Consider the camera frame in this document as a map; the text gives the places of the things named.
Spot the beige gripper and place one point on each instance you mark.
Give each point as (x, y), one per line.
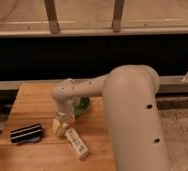
(65, 114)

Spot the green round plate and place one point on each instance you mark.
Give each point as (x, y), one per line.
(82, 106)

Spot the white labelled bottle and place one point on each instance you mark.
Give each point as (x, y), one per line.
(79, 147)

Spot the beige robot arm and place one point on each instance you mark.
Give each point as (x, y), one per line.
(133, 121)

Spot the right metal post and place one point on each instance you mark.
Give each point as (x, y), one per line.
(117, 15)

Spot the black white striped object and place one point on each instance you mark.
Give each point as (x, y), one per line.
(29, 134)

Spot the metal post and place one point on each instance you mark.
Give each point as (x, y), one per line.
(52, 16)
(117, 15)

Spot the left metal post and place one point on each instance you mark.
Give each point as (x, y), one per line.
(52, 16)

